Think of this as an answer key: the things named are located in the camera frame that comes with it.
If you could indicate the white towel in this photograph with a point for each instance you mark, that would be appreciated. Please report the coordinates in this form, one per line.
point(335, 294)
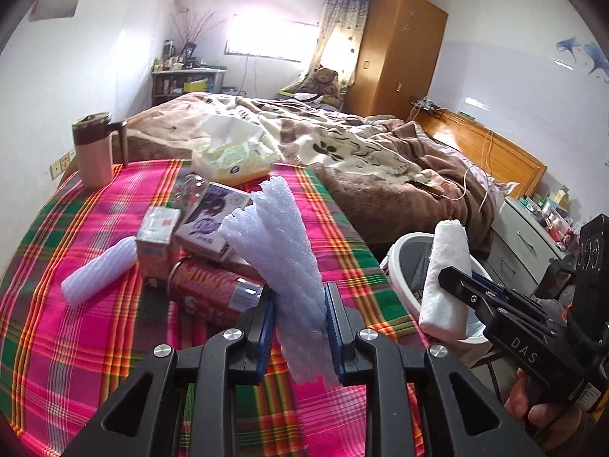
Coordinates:
point(445, 276)

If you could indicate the patterned curtain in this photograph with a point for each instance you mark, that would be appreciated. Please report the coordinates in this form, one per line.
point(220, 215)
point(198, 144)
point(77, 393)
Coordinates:
point(338, 28)

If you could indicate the pink mug with brown lid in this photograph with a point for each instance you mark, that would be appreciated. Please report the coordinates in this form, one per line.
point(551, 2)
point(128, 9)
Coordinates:
point(93, 162)

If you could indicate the wooden headboard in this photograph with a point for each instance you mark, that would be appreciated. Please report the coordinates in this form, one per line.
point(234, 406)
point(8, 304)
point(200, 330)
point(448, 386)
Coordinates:
point(499, 152)

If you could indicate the white foam sleeve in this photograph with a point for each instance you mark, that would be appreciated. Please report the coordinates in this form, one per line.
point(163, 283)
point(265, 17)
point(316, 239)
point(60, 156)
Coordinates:
point(95, 273)

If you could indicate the clear plastic bottle red label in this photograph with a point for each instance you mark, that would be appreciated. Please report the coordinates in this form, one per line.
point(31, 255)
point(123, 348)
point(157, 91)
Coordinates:
point(190, 190)

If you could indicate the bed with brown blanket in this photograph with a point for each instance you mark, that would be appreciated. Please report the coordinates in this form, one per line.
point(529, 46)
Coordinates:
point(357, 162)

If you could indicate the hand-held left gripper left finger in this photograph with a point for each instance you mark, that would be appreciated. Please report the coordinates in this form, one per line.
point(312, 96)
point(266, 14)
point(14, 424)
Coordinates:
point(266, 338)

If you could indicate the white nightstand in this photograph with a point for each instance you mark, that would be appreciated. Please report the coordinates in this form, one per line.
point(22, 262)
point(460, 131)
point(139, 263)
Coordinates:
point(518, 238)

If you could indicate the yellow green box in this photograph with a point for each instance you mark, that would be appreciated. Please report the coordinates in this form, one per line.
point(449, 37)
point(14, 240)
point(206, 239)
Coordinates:
point(290, 91)

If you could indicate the wooden wardrobe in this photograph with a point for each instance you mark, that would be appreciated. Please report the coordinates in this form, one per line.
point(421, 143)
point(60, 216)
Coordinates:
point(395, 52)

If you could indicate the dark phone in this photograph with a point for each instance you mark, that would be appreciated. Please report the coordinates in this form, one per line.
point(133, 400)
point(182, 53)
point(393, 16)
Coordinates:
point(426, 188)

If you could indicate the brown teddy bear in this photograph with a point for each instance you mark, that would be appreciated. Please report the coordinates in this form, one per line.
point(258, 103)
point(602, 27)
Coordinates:
point(326, 83)

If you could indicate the small white carton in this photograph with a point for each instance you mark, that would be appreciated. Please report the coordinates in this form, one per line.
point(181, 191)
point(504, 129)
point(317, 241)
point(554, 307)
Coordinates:
point(157, 238)

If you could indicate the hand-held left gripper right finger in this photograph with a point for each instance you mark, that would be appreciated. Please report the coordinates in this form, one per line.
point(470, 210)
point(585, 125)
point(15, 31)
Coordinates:
point(333, 338)

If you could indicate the white trash bin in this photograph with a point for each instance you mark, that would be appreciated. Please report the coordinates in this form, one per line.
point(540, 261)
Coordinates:
point(409, 266)

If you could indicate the wall socket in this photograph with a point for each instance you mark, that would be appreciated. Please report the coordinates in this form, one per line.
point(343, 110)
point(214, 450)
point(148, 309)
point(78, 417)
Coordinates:
point(62, 164)

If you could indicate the yellow tissue pack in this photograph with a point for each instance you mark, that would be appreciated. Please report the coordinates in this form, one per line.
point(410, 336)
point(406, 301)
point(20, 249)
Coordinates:
point(233, 162)

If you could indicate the blue dolphin wall sticker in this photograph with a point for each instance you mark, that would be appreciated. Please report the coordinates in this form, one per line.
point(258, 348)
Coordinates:
point(594, 54)

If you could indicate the grey shelf unit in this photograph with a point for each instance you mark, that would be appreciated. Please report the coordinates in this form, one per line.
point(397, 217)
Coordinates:
point(159, 88)

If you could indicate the power strip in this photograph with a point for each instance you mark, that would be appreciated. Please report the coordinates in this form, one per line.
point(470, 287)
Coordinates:
point(426, 104)

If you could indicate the window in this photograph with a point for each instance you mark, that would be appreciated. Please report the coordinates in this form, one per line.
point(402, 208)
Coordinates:
point(266, 35)

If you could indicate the ribbed white foam net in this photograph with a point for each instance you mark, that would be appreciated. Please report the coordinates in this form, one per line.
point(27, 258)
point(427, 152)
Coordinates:
point(280, 247)

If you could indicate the person's right hand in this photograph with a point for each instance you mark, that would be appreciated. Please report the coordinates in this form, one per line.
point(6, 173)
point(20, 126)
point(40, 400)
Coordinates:
point(537, 419)

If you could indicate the cluster of small bottles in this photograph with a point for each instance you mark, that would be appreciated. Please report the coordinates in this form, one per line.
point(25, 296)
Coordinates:
point(552, 214)

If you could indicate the red drink can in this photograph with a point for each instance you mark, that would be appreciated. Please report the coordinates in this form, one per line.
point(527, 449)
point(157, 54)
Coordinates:
point(204, 285)

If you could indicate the purple and white box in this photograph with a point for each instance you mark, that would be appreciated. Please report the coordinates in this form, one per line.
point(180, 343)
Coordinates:
point(209, 214)

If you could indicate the row of bottles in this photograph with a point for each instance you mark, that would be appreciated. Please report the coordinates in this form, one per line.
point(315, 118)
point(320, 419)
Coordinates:
point(171, 62)

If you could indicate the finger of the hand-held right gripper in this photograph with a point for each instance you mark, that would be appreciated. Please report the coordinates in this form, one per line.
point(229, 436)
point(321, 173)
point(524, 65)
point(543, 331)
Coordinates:
point(464, 288)
point(495, 288)

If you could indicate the dried branches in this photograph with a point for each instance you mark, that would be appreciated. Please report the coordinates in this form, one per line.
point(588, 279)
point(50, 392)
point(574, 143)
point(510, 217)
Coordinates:
point(195, 28)

